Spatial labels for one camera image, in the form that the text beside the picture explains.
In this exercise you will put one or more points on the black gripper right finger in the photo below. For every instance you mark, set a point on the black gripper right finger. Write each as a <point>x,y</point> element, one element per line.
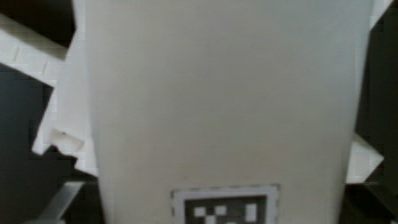
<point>370,205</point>

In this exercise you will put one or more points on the white cabinet top block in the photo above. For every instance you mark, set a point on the white cabinet top block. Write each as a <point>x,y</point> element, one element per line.
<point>205,107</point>

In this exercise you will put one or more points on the white workspace border frame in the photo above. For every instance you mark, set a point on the white workspace border frame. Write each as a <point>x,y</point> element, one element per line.
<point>31,53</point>

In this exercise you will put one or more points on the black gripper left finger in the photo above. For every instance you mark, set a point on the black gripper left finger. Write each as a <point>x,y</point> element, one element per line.
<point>75,205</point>

